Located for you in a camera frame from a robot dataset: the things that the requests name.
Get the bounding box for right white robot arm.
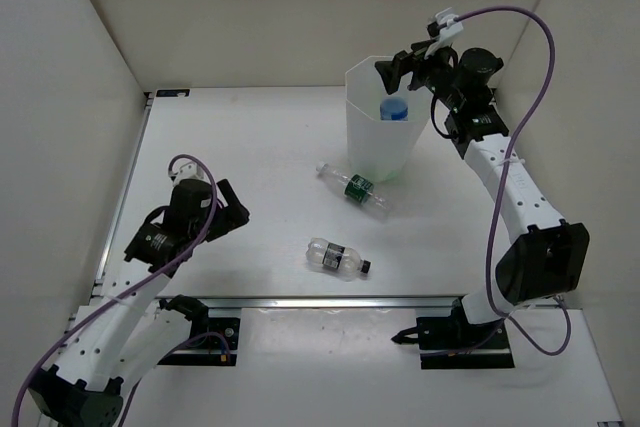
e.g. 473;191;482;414
409;41;590;349

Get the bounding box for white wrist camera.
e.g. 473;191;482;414
426;8;464;57
168;161;205;186

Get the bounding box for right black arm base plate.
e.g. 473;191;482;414
391;298;515;370

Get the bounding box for white plastic bin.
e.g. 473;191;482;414
345;56;432;182

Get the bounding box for black cap plastic bottle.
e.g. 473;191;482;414
306;238;371;280

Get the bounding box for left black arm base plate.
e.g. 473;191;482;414
159;296;241;367

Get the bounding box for green label plastic bottle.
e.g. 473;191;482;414
316;162;391;221

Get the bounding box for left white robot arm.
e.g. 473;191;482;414
11;154;250;426

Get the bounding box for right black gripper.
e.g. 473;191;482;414
379;38;466;112

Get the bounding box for blue label plastic bottle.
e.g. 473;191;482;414
379;96;409;121

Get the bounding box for blue label sticker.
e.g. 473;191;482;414
155;89;191;98

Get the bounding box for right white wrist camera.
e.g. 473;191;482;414
426;8;464;57

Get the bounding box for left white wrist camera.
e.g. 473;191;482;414
168;161;205;186

